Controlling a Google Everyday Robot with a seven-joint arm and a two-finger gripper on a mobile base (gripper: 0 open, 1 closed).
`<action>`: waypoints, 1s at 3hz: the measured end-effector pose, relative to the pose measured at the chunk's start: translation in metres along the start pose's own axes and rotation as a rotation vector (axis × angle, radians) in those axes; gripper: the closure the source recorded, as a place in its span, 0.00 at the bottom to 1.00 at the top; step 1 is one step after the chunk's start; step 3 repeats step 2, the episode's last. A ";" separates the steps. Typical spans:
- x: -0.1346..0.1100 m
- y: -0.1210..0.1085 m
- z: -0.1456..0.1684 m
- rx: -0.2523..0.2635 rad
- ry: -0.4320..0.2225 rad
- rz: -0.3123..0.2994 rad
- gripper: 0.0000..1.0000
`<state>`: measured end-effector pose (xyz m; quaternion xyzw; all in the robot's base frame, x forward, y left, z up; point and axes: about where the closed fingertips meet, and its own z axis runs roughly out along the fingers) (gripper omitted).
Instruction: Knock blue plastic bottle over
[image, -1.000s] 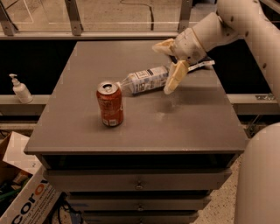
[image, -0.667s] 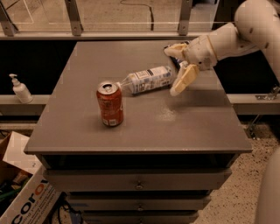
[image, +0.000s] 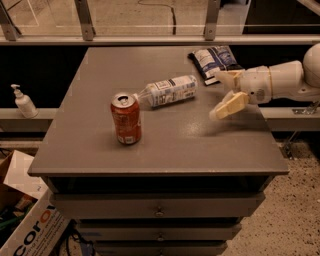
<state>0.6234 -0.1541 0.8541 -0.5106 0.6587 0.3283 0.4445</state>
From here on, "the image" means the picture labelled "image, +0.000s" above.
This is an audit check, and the metal railing frame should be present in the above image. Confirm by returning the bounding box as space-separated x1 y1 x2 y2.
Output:
0 0 320 46

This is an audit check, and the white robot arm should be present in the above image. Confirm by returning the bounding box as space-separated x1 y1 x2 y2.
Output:
209 44 320 120

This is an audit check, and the orange soda can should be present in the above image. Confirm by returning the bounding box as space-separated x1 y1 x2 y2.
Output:
110 92 142 145

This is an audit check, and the blue white chip bag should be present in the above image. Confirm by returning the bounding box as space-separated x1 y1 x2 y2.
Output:
188 46 242 86

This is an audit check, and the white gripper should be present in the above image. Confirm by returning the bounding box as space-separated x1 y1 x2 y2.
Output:
209 66 272 121

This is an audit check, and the white pump dispenser bottle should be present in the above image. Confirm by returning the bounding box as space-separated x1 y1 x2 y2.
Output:
11 84 38 118

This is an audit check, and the white cardboard box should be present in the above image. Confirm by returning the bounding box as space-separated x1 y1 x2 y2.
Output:
0 150 69 256

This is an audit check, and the clear plastic water bottle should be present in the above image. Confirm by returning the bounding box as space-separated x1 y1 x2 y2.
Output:
134 75 198 107

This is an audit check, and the black floor cable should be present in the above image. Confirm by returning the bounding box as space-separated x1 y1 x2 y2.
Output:
137 0 178 36

